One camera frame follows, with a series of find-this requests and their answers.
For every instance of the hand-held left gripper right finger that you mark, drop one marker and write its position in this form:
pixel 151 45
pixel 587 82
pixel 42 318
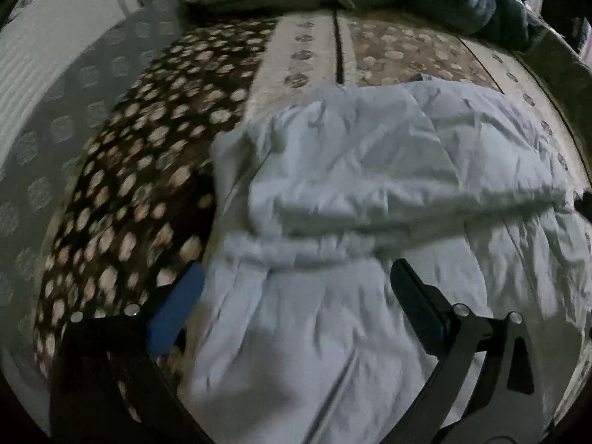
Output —
pixel 418 305

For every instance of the beige floral bed mat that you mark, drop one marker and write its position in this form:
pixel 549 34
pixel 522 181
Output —
pixel 393 51

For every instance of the white patterned wardrobe door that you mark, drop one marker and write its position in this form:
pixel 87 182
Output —
pixel 60 41

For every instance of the dark blue clothing pile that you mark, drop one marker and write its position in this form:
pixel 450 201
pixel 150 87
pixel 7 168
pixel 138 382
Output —
pixel 462 4

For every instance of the dark brown floral blanket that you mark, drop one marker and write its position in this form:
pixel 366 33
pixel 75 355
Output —
pixel 138 162

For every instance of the light blue down jacket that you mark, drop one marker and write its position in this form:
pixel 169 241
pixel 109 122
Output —
pixel 347 185

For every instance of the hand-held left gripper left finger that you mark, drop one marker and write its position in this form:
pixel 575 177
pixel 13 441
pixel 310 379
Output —
pixel 178 310

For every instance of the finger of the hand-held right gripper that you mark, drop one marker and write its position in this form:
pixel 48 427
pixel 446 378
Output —
pixel 584 202

